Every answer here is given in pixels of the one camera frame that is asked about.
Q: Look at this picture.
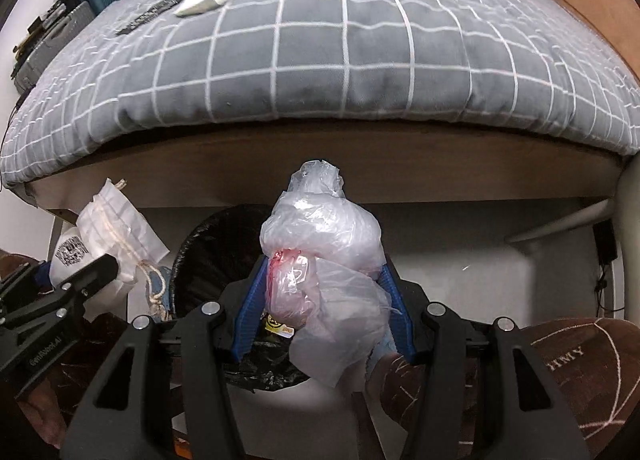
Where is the black charger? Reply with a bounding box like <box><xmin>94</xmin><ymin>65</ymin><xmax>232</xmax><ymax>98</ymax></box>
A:
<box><xmin>592</xmin><ymin>220</ymin><xmax>617</xmax><ymax>313</ymax></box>

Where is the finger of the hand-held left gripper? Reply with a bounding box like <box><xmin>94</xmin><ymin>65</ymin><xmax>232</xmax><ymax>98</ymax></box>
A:
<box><xmin>10</xmin><ymin>254</ymin><xmax>121</xmax><ymax>341</ymax></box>
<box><xmin>0</xmin><ymin>263</ymin><xmax>42</xmax><ymax>313</ymax></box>

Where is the brown patterned pajama leg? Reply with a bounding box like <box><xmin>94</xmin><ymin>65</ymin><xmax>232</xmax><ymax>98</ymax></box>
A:
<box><xmin>364</xmin><ymin>317</ymin><xmax>640</xmax><ymax>460</ymax></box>

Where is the white chair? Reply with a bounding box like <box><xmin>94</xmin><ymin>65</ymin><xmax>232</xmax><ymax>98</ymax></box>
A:
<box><xmin>504</xmin><ymin>160</ymin><xmax>640</xmax><ymax>323</ymax></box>

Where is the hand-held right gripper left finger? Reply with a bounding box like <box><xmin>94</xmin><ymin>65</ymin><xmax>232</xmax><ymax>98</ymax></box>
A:
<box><xmin>60</xmin><ymin>250</ymin><xmax>271</xmax><ymax>460</ymax></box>

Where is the trash bin with black liner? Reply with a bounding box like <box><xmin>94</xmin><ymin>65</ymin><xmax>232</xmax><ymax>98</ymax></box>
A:
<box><xmin>169</xmin><ymin>203</ymin><xmax>313</xmax><ymax>392</ymax></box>

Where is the person's left hand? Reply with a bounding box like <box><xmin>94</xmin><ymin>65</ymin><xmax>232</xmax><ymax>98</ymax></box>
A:
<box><xmin>15</xmin><ymin>370</ymin><xmax>83</xmax><ymax>452</ymax></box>

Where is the grey suitcase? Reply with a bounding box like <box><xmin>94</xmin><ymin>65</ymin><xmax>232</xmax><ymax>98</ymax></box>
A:
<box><xmin>12</xmin><ymin>0</ymin><xmax>97</xmax><ymax>92</ymax></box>

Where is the wooden headboard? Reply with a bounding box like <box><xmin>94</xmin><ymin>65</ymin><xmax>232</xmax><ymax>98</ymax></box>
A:
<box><xmin>542</xmin><ymin>0</ymin><xmax>640</xmax><ymax>94</ymax></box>

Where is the row of dark items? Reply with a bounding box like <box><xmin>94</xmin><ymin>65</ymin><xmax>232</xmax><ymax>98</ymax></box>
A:
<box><xmin>11</xmin><ymin>4</ymin><xmax>76</xmax><ymax>86</ymax></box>

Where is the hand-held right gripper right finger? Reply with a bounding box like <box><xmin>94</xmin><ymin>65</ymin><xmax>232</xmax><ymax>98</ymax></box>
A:
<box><xmin>375</xmin><ymin>260</ymin><xmax>591</xmax><ymax>460</ymax></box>

